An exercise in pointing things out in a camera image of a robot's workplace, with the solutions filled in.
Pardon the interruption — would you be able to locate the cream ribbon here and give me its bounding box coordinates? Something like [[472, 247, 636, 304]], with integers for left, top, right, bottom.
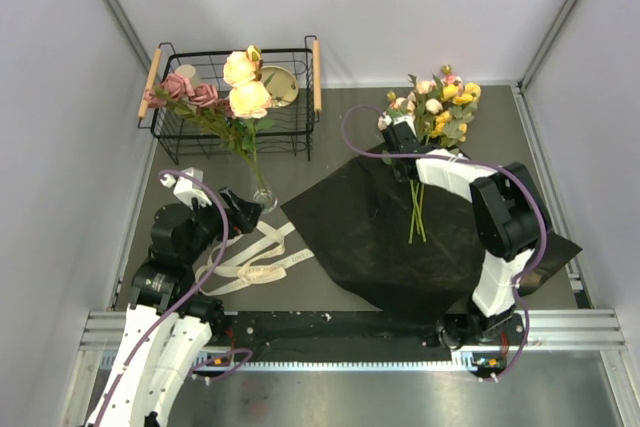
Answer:
[[199, 221, 315, 297]]

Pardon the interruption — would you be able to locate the peach peony flower stem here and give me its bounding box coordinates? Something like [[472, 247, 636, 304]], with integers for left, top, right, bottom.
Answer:
[[223, 45, 271, 170]]

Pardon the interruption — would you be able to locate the clear glass vase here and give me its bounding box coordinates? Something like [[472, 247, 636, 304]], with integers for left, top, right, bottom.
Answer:
[[251, 166, 278, 214]]

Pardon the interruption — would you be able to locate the purple cable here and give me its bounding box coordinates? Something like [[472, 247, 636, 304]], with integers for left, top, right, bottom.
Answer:
[[340, 104, 551, 383], [92, 169, 254, 427]]

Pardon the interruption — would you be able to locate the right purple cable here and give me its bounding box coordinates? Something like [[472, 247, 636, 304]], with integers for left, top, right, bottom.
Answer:
[[340, 104, 551, 383]]

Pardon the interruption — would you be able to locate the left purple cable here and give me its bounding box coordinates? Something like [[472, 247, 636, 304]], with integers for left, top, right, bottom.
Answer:
[[92, 169, 254, 427]]

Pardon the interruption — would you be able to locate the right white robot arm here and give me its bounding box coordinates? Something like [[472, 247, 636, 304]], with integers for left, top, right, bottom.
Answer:
[[379, 115, 549, 343]]

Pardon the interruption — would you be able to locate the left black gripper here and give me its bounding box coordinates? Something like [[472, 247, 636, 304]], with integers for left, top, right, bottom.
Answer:
[[183, 186, 264, 263]]

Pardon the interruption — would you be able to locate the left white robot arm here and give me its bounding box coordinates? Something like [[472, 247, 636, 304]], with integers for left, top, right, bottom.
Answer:
[[86, 188, 262, 426]]

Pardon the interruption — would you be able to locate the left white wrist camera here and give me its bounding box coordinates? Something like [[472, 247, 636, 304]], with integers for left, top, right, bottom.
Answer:
[[159, 174, 212, 210]]

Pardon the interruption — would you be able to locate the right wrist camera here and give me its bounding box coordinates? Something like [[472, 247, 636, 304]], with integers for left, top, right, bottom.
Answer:
[[383, 115, 415, 131]]

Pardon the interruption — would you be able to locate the grey cable duct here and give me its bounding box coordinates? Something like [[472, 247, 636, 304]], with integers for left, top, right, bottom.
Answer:
[[99, 345, 506, 373]]

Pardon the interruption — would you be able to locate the pink rose stem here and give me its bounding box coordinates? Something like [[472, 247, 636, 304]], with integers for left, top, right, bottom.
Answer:
[[142, 73, 258, 173]]

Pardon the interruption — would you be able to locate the beige paper cup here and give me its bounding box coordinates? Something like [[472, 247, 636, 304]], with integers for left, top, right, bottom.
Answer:
[[175, 64, 202, 88]]

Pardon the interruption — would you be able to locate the black wrapping paper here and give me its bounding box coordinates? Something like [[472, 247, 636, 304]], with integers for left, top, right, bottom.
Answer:
[[279, 144, 584, 321]]

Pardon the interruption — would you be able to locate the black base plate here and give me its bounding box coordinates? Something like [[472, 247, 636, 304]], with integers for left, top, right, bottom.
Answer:
[[168, 309, 506, 351]]

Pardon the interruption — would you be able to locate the black wire basket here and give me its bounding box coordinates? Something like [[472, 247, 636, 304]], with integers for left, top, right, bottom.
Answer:
[[138, 35, 322, 162]]

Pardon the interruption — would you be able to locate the yellow gold plate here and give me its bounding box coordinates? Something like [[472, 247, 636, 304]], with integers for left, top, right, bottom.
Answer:
[[261, 65, 299, 108]]

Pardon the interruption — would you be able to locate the flower bouquet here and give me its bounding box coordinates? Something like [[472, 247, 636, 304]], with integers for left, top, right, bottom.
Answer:
[[377, 64, 482, 246]]

